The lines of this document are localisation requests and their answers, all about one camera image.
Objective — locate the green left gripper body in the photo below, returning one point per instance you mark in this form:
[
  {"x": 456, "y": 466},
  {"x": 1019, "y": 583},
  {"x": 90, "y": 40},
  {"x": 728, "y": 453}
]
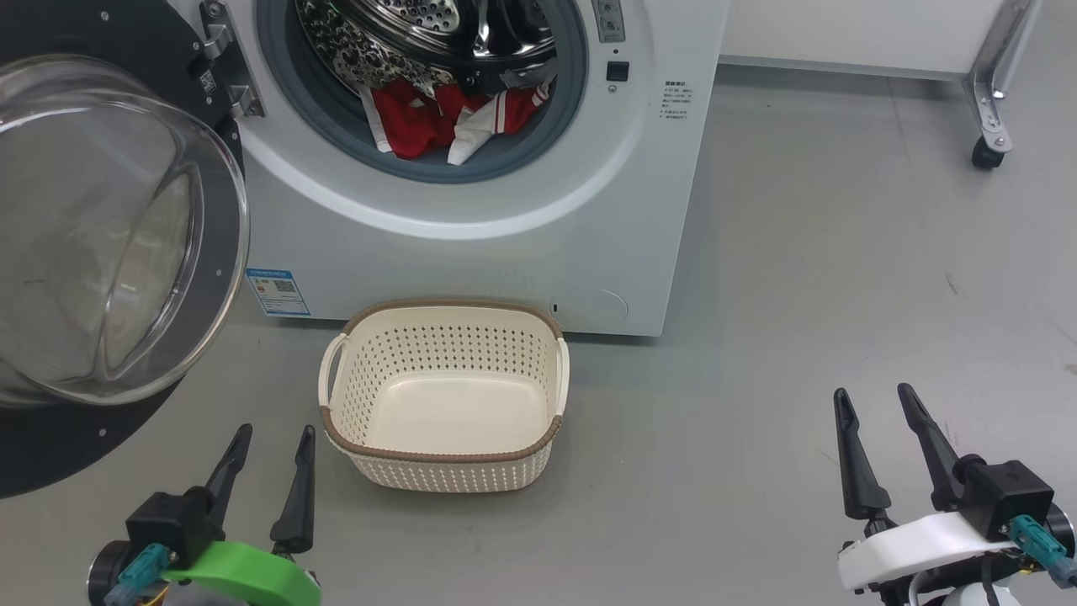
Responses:
[{"x": 252, "y": 572}]

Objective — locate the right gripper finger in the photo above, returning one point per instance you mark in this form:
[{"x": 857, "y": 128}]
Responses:
[
  {"x": 934, "y": 446},
  {"x": 858, "y": 471}
]

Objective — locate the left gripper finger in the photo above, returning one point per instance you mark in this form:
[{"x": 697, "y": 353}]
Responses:
[
  {"x": 229, "y": 475},
  {"x": 299, "y": 505}
]

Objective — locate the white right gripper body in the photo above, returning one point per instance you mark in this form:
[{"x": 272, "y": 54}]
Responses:
[{"x": 917, "y": 547}]

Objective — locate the black glass washing machine door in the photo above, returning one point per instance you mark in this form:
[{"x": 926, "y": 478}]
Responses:
[{"x": 109, "y": 252}]

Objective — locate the red and white garment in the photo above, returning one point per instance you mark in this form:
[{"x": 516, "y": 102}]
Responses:
[{"x": 412, "y": 122}]

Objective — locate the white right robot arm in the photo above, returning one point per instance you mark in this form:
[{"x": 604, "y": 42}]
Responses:
[{"x": 976, "y": 596}]

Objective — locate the cream perforated laundry basket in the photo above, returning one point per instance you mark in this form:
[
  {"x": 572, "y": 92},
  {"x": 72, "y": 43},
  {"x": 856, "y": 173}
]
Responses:
[{"x": 446, "y": 404}]

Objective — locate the white front-load washing machine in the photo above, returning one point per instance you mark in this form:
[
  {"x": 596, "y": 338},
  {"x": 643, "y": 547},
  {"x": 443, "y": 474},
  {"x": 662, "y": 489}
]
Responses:
[{"x": 505, "y": 252}]

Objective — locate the grey rubber door gasket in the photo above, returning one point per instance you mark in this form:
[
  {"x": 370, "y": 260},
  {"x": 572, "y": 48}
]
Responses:
[{"x": 286, "y": 93}]

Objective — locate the metal door hinge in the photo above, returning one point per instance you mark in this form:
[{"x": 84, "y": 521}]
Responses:
[{"x": 231, "y": 59}]

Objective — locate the black door latch slot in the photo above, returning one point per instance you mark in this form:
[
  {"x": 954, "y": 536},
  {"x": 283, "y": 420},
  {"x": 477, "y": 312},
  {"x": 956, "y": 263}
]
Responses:
[{"x": 618, "y": 71}]

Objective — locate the steel washing machine drum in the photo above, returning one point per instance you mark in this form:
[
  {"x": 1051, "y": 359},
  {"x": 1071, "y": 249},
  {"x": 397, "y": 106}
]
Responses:
[{"x": 404, "y": 25}]

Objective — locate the blue energy label sticker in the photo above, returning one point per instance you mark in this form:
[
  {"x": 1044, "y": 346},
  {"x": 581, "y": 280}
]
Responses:
[{"x": 278, "y": 292}]

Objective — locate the round filter cover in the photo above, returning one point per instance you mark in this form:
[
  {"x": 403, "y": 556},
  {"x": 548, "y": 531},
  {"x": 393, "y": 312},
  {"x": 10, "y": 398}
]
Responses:
[{"x": 593, "y": 305}]

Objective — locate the white partition board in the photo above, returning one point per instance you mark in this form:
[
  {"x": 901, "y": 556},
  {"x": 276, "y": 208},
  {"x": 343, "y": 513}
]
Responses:
[{"x": 841, "y": 34}]

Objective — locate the grey warning sticker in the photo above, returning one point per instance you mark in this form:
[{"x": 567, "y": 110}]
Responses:
[{"x": 608, "y": 18}]

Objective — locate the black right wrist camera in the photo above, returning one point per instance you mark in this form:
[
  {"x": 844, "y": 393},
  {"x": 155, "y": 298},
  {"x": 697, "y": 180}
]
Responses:
[{"x": 1005, "y": 492}]

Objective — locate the teal left camera connector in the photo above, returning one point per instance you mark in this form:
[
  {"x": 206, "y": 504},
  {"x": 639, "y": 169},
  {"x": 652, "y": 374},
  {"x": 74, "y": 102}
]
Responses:
[{"x": 139, "y": 572}]

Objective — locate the teal camera connector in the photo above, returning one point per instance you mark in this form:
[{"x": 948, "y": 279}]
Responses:
[
  {"x": 1039, "y": 543},
  {"x": 139, "y": 572}
]

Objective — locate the teal right camera connector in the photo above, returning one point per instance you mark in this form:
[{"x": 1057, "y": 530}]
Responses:
[{"x": 1039, "y": 543}]

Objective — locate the metal frame with caster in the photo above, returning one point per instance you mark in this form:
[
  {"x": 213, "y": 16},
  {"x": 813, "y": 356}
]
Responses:
[{"x": 997, "y": 76}]

